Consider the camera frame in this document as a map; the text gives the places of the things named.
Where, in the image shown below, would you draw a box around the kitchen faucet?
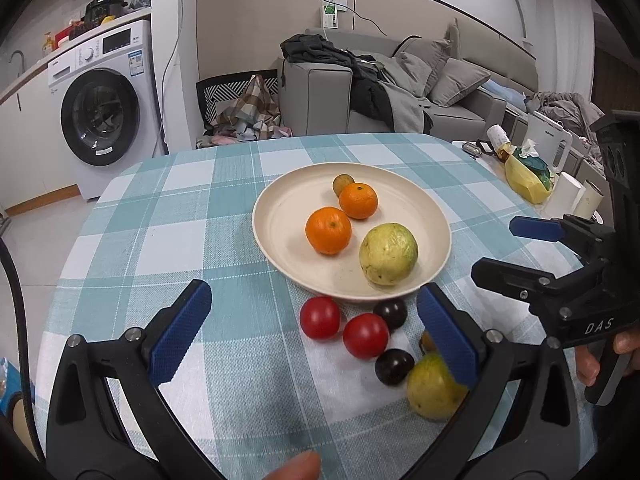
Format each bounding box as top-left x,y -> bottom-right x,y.
9,50 -> 25,77

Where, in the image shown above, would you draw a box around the grey sofa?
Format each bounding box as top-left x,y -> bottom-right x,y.
279,18 -> 538,141

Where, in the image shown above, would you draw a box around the grey blanket heap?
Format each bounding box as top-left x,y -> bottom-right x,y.
525,91 -> 604,136

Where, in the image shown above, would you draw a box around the dark purple plum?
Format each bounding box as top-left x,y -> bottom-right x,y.
374,348 -> 414,387
373,298 -> 408,332

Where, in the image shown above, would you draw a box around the white wall socket charger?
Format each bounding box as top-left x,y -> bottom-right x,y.
320,0 -> 347,29

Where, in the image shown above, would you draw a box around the black cable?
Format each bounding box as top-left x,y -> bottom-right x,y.
0,236 -> 48,466

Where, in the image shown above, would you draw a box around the dark clothes pile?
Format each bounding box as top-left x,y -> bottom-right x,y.
279,34 -> 394,136

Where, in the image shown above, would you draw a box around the white medicine bottle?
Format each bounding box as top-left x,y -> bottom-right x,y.
487,125 -> 513,162

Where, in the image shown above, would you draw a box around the white kitchen cabinets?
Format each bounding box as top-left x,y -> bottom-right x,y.
1,72 -> 76,208

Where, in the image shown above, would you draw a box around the plaid cloth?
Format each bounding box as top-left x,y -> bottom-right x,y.
213,74 -> 281,142

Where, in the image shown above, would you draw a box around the small brown longan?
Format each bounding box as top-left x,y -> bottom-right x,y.
419,330 -> 437,354

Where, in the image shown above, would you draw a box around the black patterned laundry basket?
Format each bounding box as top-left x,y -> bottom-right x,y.
196,68 -> 279,129

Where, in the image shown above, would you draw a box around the cream round plate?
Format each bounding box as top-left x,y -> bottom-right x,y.
252,160 -> 452,302

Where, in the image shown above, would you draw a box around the red tomato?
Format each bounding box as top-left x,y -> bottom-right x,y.
299,297 -> 342,340
343,313 -> 390,360

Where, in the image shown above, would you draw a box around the person's right hand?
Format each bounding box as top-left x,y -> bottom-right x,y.
572,331 -> 640,387

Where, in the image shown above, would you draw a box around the person's left hand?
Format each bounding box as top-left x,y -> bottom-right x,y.
265,451 -> 321,480

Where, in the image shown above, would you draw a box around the yellow plastic bag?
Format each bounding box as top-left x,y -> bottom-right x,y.
504,155 -> 553,205

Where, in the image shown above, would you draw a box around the pale yellow guava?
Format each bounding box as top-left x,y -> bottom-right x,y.
359,222 -> 419,286

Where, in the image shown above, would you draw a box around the white washing machine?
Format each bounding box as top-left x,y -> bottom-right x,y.
47,18 -> 167,200

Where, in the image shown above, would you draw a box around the large orange mandarin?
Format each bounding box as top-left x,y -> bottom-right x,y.
305,207 -> 352,256

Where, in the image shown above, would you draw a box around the small orange mandarin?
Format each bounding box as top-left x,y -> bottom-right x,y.
338,182 -> 378,220

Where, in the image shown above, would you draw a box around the grey cushion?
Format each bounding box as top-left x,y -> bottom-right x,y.
393,37 -> 451,98
428,58 -> 491,107

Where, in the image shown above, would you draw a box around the white electric kettle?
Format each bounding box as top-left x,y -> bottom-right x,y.
524,112 -> 573,174

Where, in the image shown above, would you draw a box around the brown longan front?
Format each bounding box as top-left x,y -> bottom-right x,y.
332,174 -> 355,197

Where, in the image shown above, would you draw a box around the green yellow guava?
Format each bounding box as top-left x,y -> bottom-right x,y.
407,351 -> 469,420

